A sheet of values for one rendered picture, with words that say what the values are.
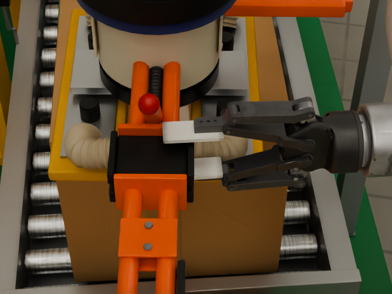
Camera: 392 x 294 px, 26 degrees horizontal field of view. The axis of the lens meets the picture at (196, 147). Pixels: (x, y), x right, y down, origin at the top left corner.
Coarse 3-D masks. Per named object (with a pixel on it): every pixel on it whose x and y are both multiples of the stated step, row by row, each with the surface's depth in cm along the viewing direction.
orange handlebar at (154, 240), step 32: (256, 0) 118; (288, 0) 118; (320, 0) 118; (352, 0) 118; (128, 192) 95; (160, 192) 96; (128, 224) 92; (160, 224) 92; (128, 256) 89; (160, 256) 89; (128, 288) 87; (160, 288) 87
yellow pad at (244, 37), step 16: (240, 16) 134; (224, 32) 127; (240, 32) 131; (224, 48) 126; (240, 48) 128; (256, 64) 127; (256, 80) 125; (208, 96) 122; (224, 96) 122; (240, 96) 122; (256, 96) 122; (192, 112) 120; (208, 112) 120; (256, 144) 116
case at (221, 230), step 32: (64, 0) 162; (64, 32) 156; (256, 32) 156; (64, 192) 146; (96, 192) 146; (224, 192) 149; (256, 192) 149; (64, 224) 152; (96, 224) 153; (192, 224) 155; (224, 224) 155; (256, 224) 156; (96, 256) 160; (192, 256) 162; (224, 256) 162; (256, 256) 163
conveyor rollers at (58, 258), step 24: (48, 0) 232; (48, 48) 214; (48, 72) 208; (48, 144) 196; (48, 192) 182; (48, 216) 177; (288, 216) 179; (288, 240) 173; (312, 240) 173; (24, 264) 172; (48, 264) 170; (24, 288) 165
